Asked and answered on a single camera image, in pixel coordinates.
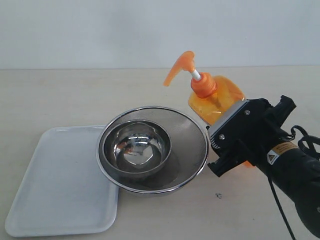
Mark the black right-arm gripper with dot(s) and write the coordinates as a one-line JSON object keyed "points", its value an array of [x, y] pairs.
{"points": [[241, 134]]}

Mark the orange pump soap bottle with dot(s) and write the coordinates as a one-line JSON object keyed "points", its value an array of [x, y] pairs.
{"points": [[212, 95]]}

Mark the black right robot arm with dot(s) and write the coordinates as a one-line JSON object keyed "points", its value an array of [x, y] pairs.
{"points": [[297, 173]]}

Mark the small stainless steel bowl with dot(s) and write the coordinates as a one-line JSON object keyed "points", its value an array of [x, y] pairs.
{"points": [[135, 149]]}

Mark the steel mesh strainer basket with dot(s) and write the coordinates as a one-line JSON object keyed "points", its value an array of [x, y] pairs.
{"points": [[187, 159]]}

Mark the white rectangular plastic tray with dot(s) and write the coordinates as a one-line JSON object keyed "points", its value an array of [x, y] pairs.
{"points": [[63, 191]]}

